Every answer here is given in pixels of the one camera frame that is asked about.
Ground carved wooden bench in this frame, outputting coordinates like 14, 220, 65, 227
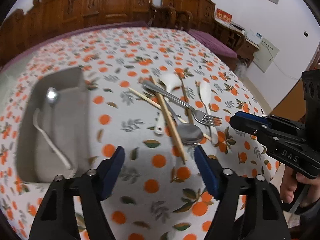
1, 0, 215, 65

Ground wooden armchair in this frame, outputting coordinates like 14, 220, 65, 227
213, 20, 245, 70

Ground red sign card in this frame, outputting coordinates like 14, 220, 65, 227
215, 8, 232, 23

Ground orange-print tablecloth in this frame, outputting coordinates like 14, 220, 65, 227
1, 28, 279, 239

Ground grey metal utensil tray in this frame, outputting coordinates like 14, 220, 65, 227
15, 67, 89, 184

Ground steel fork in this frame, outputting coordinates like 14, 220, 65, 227
143, 80, 222, 126

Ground person's right hand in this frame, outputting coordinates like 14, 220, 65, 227
280, 166, 320, 207

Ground thin light bamboo chopstick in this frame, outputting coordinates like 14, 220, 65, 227
128, 87, 212, 141

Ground purple seat cushion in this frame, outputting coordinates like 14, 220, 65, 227
188, 29, 237, 59

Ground white plastic spoon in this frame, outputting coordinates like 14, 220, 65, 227
199, 81, 219, 146

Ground wall electrical panel box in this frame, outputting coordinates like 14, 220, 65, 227
253, 37, 279, 73

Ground large steel spoon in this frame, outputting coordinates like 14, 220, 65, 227
165, 100, 203, 145

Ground white ceramic spoon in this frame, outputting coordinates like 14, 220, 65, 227
155, 73, 182, 135

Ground small steel spoon in tray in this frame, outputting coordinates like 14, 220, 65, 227
46, 87, 59, 108

